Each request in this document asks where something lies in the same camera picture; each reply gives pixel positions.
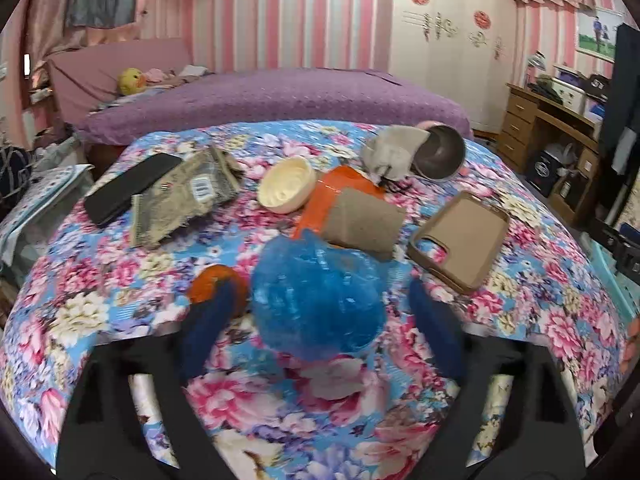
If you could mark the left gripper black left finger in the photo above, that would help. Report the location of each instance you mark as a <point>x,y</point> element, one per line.
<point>129,418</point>

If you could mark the purple dotted bed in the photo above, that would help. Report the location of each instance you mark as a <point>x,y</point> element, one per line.
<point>366,96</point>

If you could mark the black smartphone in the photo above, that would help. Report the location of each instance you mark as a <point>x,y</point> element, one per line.
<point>113,198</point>

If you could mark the orange peel piece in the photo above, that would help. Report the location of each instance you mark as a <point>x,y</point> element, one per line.
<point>204,287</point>

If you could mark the grey folded cloth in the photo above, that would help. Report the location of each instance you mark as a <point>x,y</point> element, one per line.
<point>389,154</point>

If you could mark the white appliance under desk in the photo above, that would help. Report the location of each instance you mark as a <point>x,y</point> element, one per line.
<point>564,154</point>

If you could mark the blue plastic bag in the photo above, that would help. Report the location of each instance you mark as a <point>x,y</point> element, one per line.
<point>314,301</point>

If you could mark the desk lamp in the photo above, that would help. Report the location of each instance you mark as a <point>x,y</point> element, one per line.
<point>535,63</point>

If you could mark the light blue laundry basket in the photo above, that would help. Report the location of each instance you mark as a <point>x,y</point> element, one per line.
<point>623,291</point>

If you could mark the small framed couple photo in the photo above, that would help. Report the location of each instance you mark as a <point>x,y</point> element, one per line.
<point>596,32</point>

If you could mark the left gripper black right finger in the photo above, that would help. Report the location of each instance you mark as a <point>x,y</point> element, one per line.
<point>512,417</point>

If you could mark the white storage box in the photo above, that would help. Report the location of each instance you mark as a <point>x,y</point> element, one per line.
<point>573,98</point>

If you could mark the wooden desk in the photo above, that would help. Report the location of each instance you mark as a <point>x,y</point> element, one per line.
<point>531,123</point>

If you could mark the black hanging coat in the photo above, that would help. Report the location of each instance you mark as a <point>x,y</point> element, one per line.
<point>622,106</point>

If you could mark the black box under desk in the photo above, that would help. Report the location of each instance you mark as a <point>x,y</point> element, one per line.
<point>542,172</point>

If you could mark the pink sofa headboard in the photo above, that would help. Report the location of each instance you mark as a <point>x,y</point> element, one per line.
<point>84,78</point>

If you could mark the floral blue bed sheet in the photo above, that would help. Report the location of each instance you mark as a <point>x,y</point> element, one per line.
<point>359,416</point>

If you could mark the white wardrobe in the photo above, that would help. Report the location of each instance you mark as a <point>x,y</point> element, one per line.
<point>462,50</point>

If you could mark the orange flat plastic sheet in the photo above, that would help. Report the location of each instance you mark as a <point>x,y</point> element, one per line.
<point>329,186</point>

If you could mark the brown phone case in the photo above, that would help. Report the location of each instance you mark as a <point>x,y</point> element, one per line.
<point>471,232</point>

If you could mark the cream plastic bowl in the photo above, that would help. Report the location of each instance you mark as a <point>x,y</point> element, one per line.
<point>287,185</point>

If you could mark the yellow duck plush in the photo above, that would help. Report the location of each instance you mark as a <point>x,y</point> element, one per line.
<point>131,81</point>

